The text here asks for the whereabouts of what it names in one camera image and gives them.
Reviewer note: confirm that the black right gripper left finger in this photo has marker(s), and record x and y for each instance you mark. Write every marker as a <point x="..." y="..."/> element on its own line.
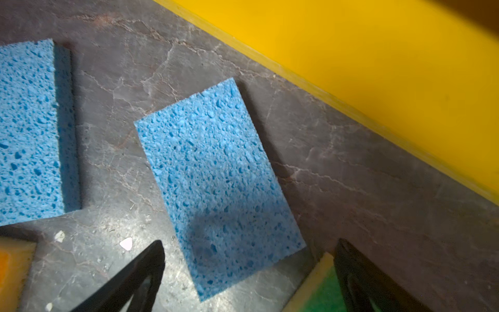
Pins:
<point x="137" y="284"/>

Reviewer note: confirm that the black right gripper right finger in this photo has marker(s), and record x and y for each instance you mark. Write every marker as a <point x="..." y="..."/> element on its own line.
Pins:
<point x="365" y="286"/>

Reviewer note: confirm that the blue sponge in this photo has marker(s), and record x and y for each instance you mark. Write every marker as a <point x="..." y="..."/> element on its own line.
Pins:
<point x="39" y="162"/>
<point x="223" y="198"/>

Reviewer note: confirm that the yellow wooden shelf unit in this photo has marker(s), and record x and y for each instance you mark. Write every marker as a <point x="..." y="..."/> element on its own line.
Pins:
<point x="423" y="74"/>

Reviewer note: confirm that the green yellow scrub sponge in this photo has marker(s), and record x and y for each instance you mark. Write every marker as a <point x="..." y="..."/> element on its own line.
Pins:
<point x="320" y="291"/>

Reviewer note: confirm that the orange sponge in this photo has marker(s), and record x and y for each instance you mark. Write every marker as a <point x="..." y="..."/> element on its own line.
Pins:
<point x="16" y="260"/>

